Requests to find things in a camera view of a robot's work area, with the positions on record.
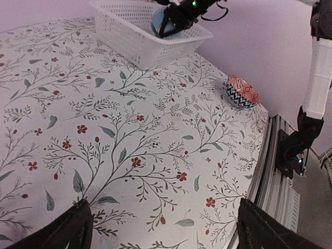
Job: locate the white plastic perforated basket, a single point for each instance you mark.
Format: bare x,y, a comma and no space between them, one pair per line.
125,27

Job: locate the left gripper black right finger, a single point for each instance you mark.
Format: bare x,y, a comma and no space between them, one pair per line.
257,229

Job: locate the front aluminium rail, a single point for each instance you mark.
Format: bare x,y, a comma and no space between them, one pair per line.
301,204

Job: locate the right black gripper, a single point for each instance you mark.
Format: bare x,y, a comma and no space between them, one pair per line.
196,9

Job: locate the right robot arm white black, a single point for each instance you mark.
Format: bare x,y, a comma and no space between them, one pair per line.
311,115

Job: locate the light blue orange dotted towel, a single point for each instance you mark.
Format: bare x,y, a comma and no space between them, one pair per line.
170,22

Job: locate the red white patterned bowl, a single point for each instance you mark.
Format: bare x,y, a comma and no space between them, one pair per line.
240,93

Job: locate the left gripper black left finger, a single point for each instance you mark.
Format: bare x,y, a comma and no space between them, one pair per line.
72,229

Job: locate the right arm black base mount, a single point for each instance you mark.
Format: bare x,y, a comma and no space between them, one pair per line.
290,153

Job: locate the floral patterned tablecloth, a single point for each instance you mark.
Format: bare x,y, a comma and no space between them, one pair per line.
161,156

